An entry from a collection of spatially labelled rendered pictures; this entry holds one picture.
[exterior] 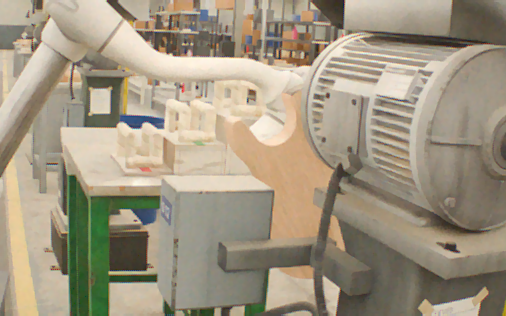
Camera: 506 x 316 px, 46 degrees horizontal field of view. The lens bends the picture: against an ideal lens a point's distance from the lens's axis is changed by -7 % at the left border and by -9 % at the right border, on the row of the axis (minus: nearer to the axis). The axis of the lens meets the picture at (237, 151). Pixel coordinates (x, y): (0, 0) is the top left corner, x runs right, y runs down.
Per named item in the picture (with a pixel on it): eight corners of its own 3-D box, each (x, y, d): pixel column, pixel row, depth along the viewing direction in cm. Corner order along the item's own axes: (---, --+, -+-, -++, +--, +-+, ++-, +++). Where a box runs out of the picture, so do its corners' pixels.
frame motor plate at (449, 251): (567, 260, 81) (572, 235, 80) (445, 281, 72) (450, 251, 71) (424, 198, 114) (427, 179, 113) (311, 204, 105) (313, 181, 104)
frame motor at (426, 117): (553, 232, 84) (579, 57, 80) (415, 249, 75) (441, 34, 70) (403, 172, 122) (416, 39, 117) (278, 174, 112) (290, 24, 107)
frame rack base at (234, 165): (270, 174, 202) (275, 119, 199) (224, 175, 196) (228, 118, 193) (239, 157, 227) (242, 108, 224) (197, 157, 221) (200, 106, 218)
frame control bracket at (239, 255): (334, 264, 103) (337, 241, 102) (225, 272, 96) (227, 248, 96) (323, 256, 107) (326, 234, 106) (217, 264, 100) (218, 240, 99)
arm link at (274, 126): (243, 160, 154) (276, 116, 155) (221, 147, 168) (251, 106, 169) (275, 185, 158) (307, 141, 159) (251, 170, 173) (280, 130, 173)
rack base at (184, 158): (225, 175, 197) (228, 145, 195) (173, 175, 191) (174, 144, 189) (198, 157, 222) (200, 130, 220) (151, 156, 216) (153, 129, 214)
